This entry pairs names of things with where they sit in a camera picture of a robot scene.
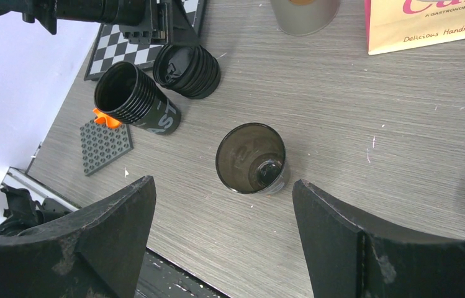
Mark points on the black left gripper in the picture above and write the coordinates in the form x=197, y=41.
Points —
x=140, y=22

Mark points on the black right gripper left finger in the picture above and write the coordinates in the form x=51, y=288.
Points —
x=96, y=251

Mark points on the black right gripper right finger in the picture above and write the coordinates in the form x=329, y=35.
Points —
x=352, y=253

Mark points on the single black coffee cup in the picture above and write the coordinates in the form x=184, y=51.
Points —
x=251, y=159

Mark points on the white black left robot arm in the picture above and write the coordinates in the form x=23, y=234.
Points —
x=140, y=21

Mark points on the black white chessboard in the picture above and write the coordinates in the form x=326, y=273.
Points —
x=111, y=47

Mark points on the black lid stack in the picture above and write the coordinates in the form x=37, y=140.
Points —
x=189, y=71

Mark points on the black cup stack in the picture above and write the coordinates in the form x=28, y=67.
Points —
x=127, y=94

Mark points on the orange curved pipe piece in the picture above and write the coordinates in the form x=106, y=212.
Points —
x=104, y=119

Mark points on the grey studded baseplate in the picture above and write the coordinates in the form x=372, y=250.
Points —
x=101, y=145

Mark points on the grey holder cup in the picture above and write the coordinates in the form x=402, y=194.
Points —
x=300, y=18

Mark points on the pink cakes paper bag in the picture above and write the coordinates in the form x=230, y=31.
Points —
x=393, y=26

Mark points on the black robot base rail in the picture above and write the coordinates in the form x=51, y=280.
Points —
x=158, y=276

